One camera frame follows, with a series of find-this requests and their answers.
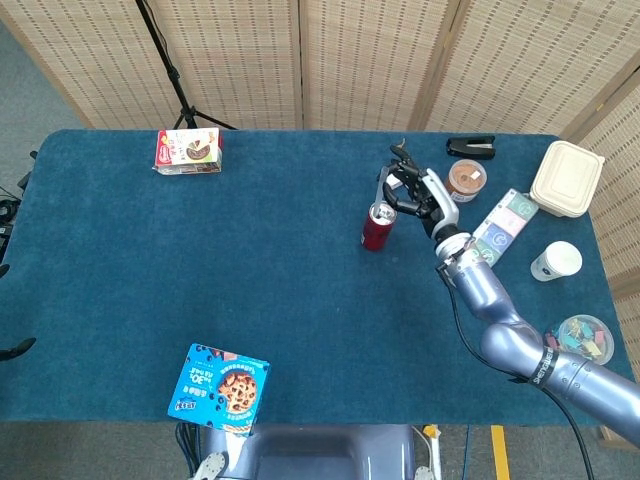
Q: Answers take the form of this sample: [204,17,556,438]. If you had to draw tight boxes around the grey robot torso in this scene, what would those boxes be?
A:
[192,423,441,480]

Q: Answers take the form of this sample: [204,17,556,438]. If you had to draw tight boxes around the blue cookie box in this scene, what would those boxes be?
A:
[166,342,272,437]

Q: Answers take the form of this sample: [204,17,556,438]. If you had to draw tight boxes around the red white snack box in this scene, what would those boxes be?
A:
[152,127,225,176]

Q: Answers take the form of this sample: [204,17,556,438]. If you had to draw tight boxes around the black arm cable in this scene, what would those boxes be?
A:
[436,257,599,480]

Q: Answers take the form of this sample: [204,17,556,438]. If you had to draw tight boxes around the white paper cup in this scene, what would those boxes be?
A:
[530,240,584,283]

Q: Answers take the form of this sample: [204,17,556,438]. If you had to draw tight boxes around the blue table cloth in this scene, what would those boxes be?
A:
[0,128,621,427]

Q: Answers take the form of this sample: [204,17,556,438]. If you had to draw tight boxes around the black stapler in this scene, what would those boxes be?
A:
[445,134,497,161]

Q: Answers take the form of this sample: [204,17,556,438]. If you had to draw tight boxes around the clear jar brown contents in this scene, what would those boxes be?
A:
[443,158,488,205]

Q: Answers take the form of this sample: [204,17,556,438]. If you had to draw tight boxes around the beige takeout container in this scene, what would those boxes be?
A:
[528,139,606,219]

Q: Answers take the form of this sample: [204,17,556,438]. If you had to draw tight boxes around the black tripod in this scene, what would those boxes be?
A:
[133,0,237,132]

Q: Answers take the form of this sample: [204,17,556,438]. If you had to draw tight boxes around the clear tub coloured clips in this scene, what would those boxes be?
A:
[545,314,617,367]

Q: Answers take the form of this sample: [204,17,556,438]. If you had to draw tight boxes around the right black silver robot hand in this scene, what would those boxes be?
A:
[381,154,461,240]

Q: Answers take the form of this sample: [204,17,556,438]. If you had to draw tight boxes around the white cable with plug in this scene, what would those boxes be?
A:
[412,424,442,474]

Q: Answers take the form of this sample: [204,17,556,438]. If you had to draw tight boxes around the yellow floor tape strip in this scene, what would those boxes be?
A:
[490,424,512,480]

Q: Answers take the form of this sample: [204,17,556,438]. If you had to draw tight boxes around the red soda can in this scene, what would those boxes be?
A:
[360,200,399,253]

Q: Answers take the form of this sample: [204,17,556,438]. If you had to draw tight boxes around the blue cable bundle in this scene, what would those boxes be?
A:
[173,422,202,480]

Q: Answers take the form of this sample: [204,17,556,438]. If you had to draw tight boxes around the black cable bundle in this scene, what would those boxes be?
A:
[0,149,39,264]

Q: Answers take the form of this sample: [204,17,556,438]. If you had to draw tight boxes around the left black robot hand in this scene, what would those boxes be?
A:
[0,263,38,362]

